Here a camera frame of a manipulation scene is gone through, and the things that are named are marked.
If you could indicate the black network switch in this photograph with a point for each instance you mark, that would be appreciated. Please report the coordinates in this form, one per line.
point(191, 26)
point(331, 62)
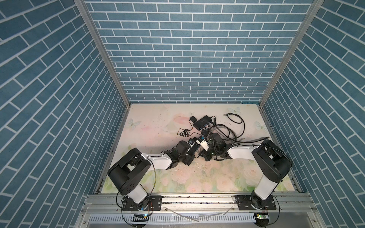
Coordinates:
point(204, 121)

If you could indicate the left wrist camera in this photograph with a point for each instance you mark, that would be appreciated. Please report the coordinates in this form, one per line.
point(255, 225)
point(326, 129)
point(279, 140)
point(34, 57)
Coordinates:
point(194, 142)

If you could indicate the aluminium front rail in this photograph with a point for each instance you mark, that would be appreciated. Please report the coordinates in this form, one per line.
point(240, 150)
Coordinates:
point(204, 202)

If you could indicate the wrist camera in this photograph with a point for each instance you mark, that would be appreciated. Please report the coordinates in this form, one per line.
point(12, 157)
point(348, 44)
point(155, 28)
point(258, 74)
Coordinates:
point(203, 143)
point(194, 142)

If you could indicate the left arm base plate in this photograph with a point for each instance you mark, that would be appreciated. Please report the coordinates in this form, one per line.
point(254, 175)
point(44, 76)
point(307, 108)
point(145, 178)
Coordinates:
point(151, 203)

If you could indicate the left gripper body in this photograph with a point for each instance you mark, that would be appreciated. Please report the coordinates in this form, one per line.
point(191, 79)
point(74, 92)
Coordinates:
point(180, 157)

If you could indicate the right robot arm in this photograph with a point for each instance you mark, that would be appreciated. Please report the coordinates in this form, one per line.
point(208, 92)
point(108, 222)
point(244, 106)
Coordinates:
point(273, 162)

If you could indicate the black wall plug adapter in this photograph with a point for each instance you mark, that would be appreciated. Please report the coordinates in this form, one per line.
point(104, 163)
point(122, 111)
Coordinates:
point(188, 132)

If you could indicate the small black power adapter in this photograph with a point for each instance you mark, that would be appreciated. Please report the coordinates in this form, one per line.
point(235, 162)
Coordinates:
point(205, 133)

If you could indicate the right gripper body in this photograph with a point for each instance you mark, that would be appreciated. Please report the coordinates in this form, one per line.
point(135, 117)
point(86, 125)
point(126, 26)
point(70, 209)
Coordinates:
point(211, 152)

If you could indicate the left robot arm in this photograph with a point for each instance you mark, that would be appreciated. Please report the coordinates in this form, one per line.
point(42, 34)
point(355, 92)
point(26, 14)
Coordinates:
point(127, 173)

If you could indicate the long black switch box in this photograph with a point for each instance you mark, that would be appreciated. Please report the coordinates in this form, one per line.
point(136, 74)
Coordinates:
point(189, 156)

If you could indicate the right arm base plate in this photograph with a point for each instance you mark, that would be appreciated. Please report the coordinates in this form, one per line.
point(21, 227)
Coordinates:
point(255, 203)

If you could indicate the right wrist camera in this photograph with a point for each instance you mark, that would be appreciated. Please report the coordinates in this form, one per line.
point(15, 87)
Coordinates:
point(203, 143)

